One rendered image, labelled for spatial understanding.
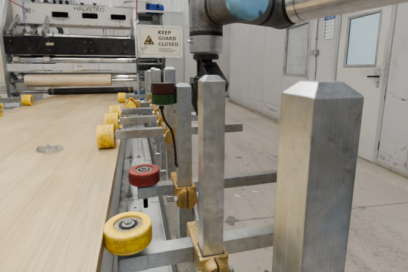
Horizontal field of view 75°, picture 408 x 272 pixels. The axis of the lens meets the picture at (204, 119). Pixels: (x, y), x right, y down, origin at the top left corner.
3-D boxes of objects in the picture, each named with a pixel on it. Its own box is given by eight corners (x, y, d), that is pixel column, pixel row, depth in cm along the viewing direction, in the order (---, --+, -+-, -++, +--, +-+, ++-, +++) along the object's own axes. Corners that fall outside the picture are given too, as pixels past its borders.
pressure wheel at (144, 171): (159, 198, 77) (158, 160, 75) (161, 212, 70) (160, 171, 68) (130, 201, 75) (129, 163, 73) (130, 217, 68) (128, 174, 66)
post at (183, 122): (190, 251, 76) (188, 82, 67) (192, 259, 73) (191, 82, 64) (178, 252, 75) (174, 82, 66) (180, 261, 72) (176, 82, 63)
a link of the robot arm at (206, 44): (227, 35, 69) (190, 34, 66) (227, 54, 69) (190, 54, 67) (217, 39, 77) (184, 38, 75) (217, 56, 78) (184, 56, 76)
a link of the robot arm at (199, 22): (203, -22, 62) (181, -12, 70) (203, 33, 65) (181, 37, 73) (233, -15, 68) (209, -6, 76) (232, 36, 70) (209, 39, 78)
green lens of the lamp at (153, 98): (174, 101, 68) (173, 92, 68) (178, 104, 62) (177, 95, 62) (150, 101, 67) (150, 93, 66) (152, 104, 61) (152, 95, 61)
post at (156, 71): (163, 156, 147) (159, 68, 138) (163, 158, 143) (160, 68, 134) (156, 157, 146) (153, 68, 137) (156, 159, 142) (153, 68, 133)
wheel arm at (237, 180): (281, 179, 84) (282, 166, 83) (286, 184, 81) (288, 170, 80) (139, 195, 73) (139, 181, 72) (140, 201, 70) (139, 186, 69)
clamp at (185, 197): (187, 186, 80) (187, 170, 79) (197, 208, 67) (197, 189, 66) (168, 187, 79) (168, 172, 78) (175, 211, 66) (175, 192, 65)
